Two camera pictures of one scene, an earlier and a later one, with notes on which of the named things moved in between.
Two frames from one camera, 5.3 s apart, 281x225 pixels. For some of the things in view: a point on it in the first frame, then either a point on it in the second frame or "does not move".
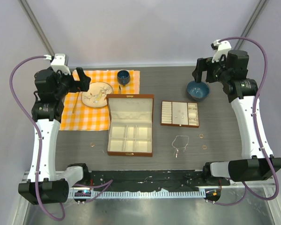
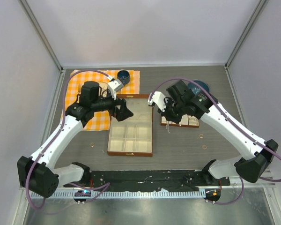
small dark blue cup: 123,76 does not move
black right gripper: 201,66 -> 166,113
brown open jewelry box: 130,129 does not move
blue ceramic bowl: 198,91 does not move
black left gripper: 82,85 -> 123,112
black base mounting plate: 122,181 does not move
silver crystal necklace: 180,141 -> 167,126
